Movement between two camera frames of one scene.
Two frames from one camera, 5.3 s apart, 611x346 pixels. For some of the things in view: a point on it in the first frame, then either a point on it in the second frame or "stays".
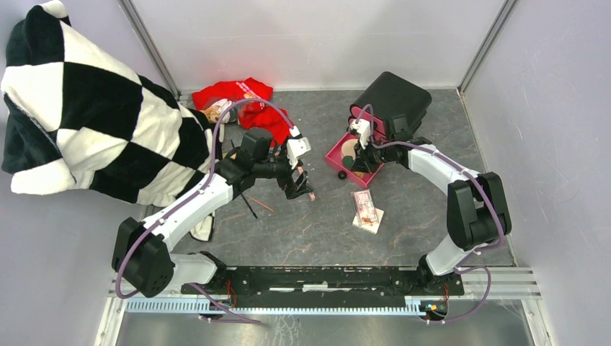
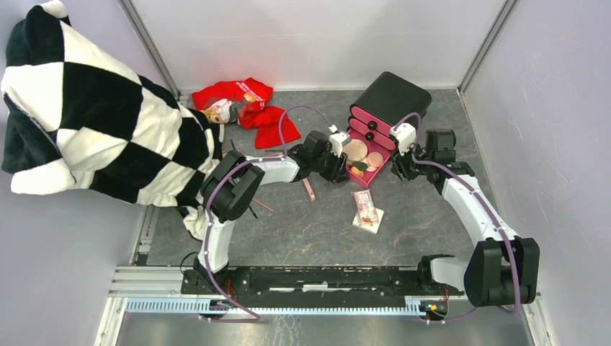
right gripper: (362, 162) → (398, 167)
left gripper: (295, 189) → (339, 171)
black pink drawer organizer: (394, 108) stays
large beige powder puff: (347, 148) stays
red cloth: (258, 115) stays
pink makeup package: (364, 207) stays
